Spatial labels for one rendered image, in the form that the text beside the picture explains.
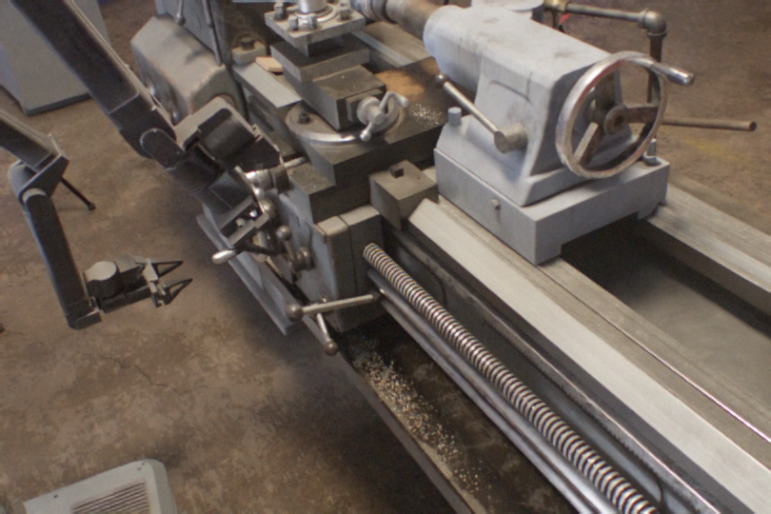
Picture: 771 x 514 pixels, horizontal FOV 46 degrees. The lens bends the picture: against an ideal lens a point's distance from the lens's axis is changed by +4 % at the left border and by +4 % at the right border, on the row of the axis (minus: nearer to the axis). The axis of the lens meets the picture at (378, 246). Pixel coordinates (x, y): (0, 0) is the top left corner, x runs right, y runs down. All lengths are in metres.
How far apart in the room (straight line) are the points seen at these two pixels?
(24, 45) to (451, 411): 3.04
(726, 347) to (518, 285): 0.37
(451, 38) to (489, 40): 0.11
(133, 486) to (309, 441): 0.54
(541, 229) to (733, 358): 0.38
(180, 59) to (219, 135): 1.52
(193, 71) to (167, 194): 1.14
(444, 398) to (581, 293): 0.53
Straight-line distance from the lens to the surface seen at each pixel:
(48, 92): 4.55
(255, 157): 1.26
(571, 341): 1.49
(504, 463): 1.87
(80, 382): 2.91
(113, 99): 1.19
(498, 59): 1.67
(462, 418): 1.95
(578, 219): 1.65
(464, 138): 1.75
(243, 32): 2.55
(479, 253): 1.66
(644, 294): 1.77
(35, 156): 1.80
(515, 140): 1.59
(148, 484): 2.17
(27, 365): 3.05
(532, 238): 1.61
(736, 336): 1.71
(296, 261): 1.97
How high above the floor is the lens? 1.82
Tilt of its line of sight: 35 degrees down
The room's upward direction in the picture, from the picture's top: 7 degrees counter-clockwise
